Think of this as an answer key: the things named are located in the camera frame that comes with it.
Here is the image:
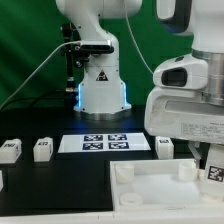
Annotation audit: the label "white cable right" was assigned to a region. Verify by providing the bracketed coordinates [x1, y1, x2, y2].
[123, 0, 155, 76]

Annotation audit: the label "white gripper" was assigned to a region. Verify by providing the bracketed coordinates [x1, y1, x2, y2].
[144, 87, 224, 167]

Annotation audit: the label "white square tabletop tray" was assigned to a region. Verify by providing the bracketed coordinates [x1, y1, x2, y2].
[110, 159, 224, 212]

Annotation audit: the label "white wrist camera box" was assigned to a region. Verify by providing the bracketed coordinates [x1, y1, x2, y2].
[153, 54, 208, 90]

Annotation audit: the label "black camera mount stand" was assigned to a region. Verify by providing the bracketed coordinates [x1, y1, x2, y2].
[60, 23, 87, 108]

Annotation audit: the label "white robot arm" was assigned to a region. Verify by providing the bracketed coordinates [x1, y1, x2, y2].
[56, 0, 224, 168]

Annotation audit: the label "grey cable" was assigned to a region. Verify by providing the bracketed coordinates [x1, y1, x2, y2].
[0, 40, 83, 111]

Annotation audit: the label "white sheet with markers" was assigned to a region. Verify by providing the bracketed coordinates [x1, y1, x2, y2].
[58, 133, 150, 153]

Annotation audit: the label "black cable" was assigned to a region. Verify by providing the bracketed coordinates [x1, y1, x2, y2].
[0, 88, 75, 113]

